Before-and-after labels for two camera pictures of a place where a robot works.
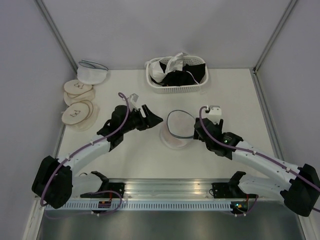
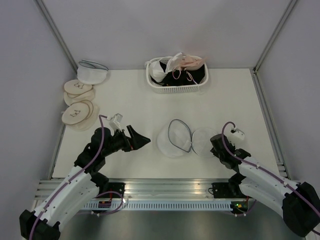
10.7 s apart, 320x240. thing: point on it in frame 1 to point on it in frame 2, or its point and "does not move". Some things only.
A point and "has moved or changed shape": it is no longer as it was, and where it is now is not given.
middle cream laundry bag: x=70 y=98 does not move
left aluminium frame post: x=51 y=23 does not move
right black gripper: x=220 y=125 to x=214 y=152
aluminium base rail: x=160 y=188 does not move
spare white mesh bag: x=90 y=72 does not move
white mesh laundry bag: x=179 y=131 has moved or changed shape
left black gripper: x=148 y=122 to x=136 y=141
